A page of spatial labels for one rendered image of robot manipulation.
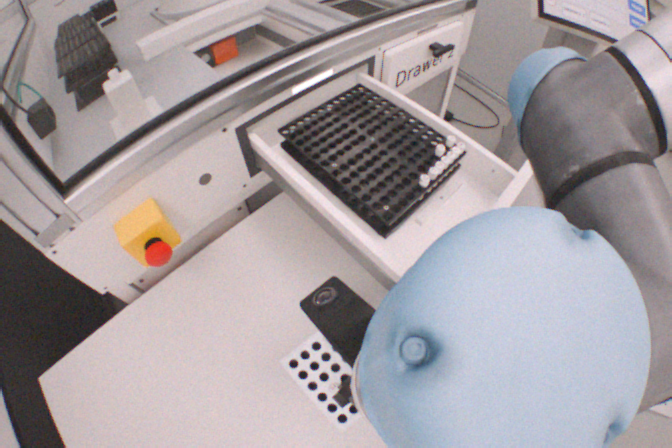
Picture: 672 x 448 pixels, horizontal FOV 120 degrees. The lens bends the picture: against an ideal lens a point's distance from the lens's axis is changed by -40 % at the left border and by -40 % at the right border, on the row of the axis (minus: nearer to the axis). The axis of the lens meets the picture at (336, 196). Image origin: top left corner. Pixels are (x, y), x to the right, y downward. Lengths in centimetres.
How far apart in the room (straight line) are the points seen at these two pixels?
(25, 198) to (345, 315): 37
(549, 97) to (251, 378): 46
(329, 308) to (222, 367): 26
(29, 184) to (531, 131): 47
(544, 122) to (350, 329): 20
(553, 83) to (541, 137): 4
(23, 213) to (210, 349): 32
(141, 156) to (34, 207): 15
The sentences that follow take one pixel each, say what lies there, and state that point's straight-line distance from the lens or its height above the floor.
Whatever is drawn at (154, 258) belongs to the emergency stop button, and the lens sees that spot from 44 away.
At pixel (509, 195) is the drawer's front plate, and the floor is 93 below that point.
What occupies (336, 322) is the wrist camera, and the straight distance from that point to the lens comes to 27.
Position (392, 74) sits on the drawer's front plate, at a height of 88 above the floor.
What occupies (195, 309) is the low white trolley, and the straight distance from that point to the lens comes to 53.
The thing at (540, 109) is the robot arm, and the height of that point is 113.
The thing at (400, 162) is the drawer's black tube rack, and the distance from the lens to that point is 44.
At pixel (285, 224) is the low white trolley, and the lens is 54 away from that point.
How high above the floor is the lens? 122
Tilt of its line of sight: 55 degrees down
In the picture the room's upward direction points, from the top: 1 degrees counter-clockwise
